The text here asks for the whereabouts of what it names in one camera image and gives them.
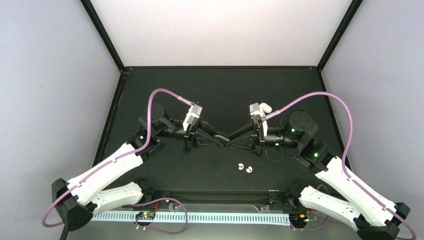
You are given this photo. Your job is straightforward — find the circuit board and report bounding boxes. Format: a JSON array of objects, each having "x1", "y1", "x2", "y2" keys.
[
  {"x1": 135, "y1": 211, "x2": 156, "y2": 221},
  {"x1": 289, "y1": 214, "x2": 317, "y2": 223}
]

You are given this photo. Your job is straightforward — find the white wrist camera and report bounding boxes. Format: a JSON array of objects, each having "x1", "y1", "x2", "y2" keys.
[
  {"x1": 249, "y1": 103, "x2": 266, "y2": 126},
  {"x1": 182, "y1": 104, "x2": 203, "y2": 131}
]

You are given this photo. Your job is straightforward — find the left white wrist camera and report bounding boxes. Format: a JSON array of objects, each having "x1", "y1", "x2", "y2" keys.
[{"x1": 182, "y1": 104, "x2": 203, "y2": 131}]

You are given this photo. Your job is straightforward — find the purple cable loop front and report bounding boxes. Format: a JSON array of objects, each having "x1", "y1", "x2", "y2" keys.
[{"x1": 134, "y1": 197, "x2": 189, "y2": 235}]

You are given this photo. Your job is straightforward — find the right circuit board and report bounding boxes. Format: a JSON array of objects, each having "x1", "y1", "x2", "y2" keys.
[{"x1": 289, "y1": 214, "x2": 317, "y2": 223}]

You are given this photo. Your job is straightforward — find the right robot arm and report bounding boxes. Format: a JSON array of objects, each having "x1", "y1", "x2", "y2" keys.
[{"x1": 226, "y1": 110, "x2": 410, "y2": 240}]

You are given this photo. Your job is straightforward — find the white charging case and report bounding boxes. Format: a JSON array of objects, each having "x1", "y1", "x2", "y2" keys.
[{"x1": 259, "y1": 102, "x2": 273, "y2": 114}]

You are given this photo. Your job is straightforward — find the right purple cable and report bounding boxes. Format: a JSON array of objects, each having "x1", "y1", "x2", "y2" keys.
[{"x1": 263, "y1": 91, "x2": 418, "y2": 240}]

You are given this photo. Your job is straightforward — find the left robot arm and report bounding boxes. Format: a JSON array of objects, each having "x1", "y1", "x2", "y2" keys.
[{"x1": 51, "y1": 103, "x2": 230, "y2": 232}]

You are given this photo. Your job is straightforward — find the black charging case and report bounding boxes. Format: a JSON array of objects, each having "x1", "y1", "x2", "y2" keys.
[{"x1": 213, "y1": 131, "x2": 231, "y2": 145}]

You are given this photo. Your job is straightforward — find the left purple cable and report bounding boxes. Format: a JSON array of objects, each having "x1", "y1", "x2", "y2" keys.
[{"x1": 41, "y1": 88, "x2": 195, "y2": 229}]

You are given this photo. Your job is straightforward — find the white earbud right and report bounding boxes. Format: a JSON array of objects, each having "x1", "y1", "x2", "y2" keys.
[{"x1": 245, "y1": 166, "x2": 253, "y2": 174}]

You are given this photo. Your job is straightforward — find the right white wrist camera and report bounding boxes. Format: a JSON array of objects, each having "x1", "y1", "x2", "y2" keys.
[{"x1": 249, "y1": 103, "x2": 266, "y2": 126}]

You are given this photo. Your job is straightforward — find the left circuit board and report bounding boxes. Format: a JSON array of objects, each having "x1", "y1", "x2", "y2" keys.
[{"x1": 135, "y1": 211, "x2": 156, "y2": 221}]

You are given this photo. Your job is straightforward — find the light blue cable duct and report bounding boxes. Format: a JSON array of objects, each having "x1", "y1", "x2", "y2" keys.
[{"x1": 91, "y1": 210, "x2": 291, "y2": 226}]

